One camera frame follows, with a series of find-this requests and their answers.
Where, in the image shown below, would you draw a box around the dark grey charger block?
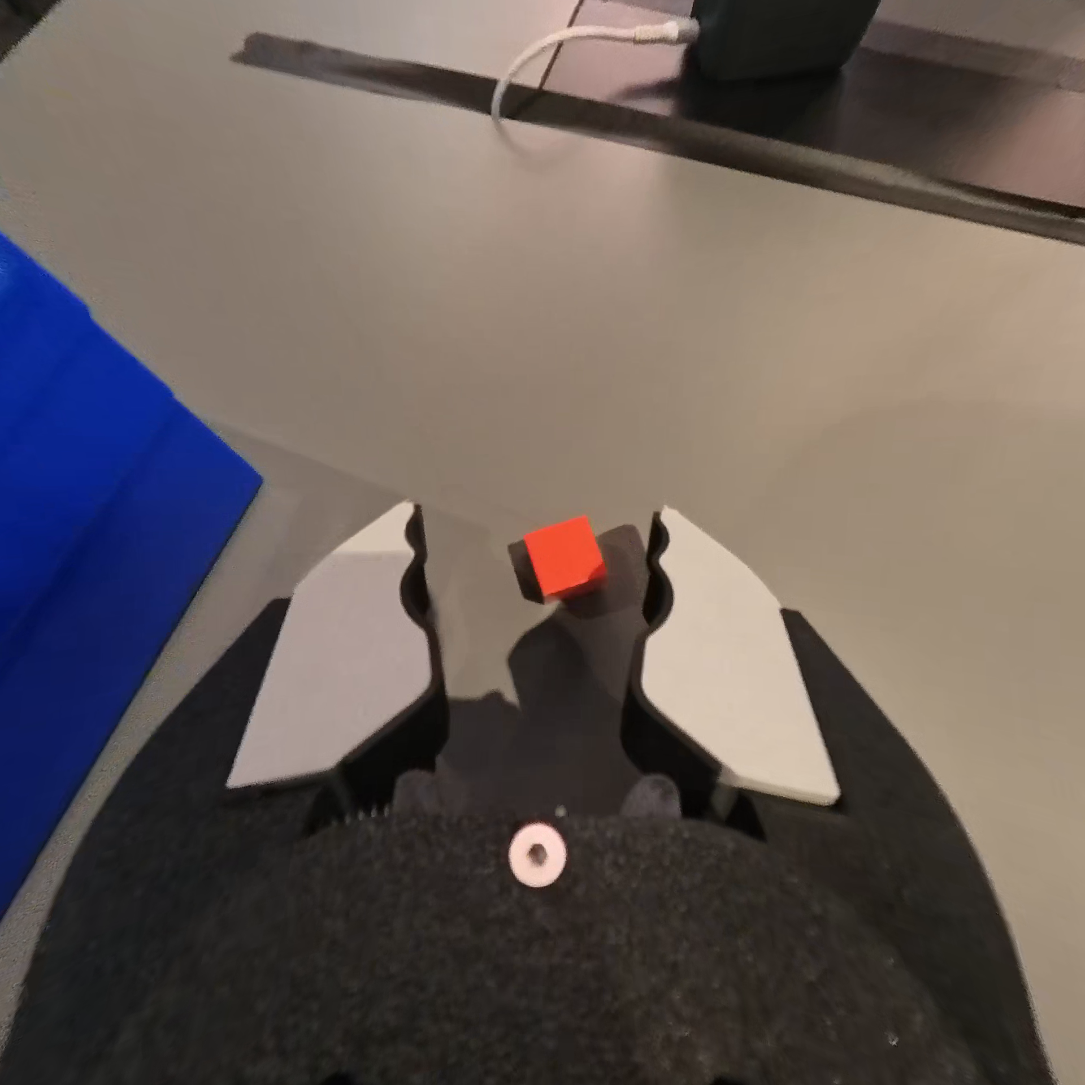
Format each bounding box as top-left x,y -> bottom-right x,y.
688,0 -> 883,81

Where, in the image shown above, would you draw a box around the white charger cable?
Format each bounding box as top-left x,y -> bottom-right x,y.
490,19 -> 703,145

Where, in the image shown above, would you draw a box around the small red wooden cube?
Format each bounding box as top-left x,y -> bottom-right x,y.
509,515 -> 607,605

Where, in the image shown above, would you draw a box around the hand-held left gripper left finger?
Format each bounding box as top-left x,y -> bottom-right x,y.
224,502 -> 450,805

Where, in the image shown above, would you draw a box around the black desk cable channel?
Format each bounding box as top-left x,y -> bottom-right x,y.
231,0 -> 1085,247

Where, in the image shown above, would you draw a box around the large blue plastic bin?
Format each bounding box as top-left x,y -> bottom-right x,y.
0,229 -> 264,921

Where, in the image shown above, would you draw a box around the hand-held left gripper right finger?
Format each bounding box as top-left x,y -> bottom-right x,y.
621,506 -> 844,817

